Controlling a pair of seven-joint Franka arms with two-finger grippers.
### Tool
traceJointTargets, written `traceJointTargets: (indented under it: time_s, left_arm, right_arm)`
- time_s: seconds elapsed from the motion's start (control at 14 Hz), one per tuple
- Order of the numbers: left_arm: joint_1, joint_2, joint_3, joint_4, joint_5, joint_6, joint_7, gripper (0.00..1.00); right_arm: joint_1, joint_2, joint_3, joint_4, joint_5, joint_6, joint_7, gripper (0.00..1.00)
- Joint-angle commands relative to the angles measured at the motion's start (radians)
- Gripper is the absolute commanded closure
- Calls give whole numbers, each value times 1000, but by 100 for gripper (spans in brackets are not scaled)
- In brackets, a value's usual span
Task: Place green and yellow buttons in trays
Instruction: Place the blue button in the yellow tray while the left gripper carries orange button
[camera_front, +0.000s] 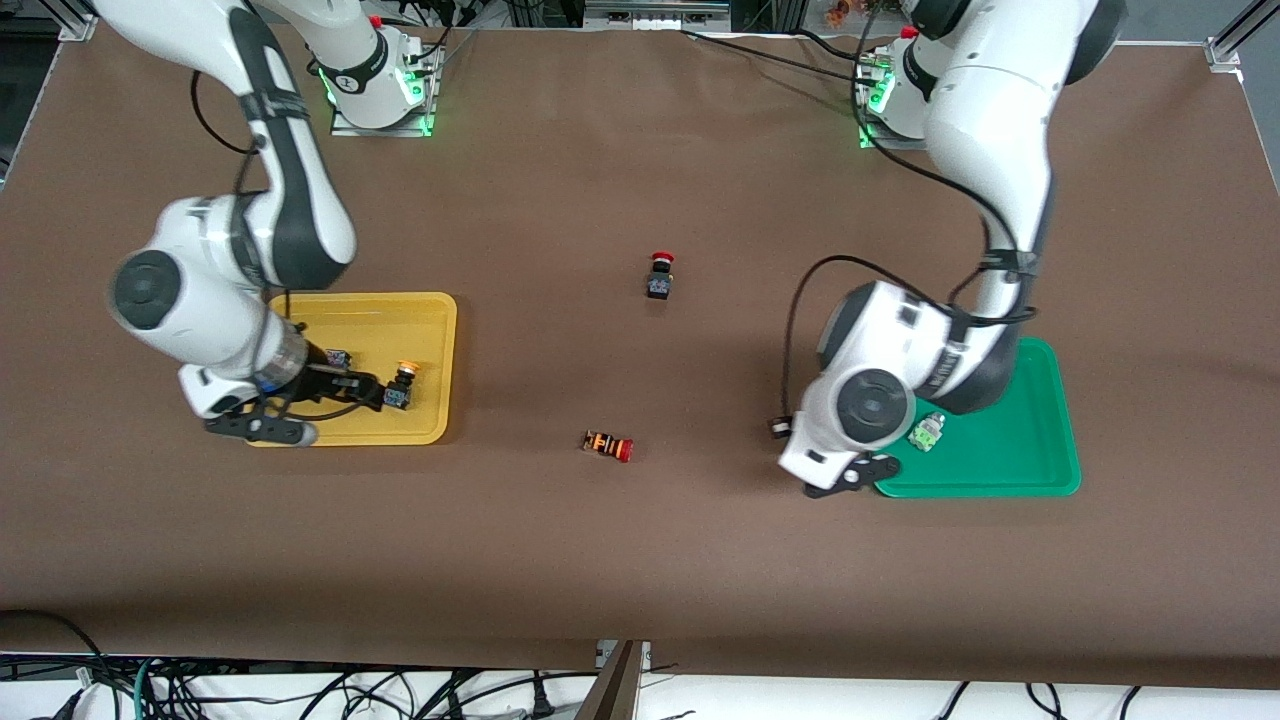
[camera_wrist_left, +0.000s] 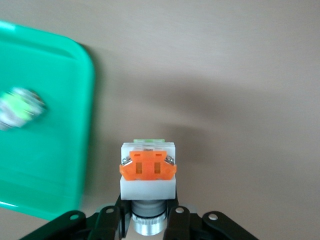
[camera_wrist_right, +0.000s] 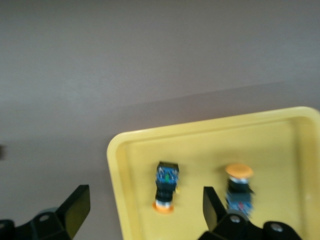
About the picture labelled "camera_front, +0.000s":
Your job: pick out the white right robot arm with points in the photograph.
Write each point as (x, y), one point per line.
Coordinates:
(200, 290)

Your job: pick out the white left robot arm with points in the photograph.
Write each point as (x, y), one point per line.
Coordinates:
(990, 130)

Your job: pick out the yellow push button black body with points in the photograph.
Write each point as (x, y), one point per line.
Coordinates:
(338, 357)
(398, 398)

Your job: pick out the orange background object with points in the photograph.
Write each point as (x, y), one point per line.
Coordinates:
(838, 10)

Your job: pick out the yellow plastic tray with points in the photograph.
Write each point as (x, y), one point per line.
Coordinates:
(420, 330)

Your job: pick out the green plastic tray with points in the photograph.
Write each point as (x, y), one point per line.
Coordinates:
(1030, 440)

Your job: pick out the green push button white body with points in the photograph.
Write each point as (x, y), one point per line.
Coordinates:
(927, 434)

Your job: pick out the aluminium frame corner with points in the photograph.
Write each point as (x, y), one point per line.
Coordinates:
(1222, 52)
(78, 25)

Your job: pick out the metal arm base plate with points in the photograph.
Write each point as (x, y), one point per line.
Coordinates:
(885, 140)
(345, 128)

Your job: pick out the red push button black body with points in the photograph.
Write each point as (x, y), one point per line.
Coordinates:
(659, 285)

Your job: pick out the red push button orange body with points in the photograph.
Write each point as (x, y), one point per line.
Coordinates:
(610, 445)

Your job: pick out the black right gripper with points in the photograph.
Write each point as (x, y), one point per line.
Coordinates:
(322, 381)

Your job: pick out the aluminium frame post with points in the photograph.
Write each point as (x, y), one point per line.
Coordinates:
(620, 690)

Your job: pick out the brown table cover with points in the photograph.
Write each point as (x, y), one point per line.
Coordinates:
(640, 560)

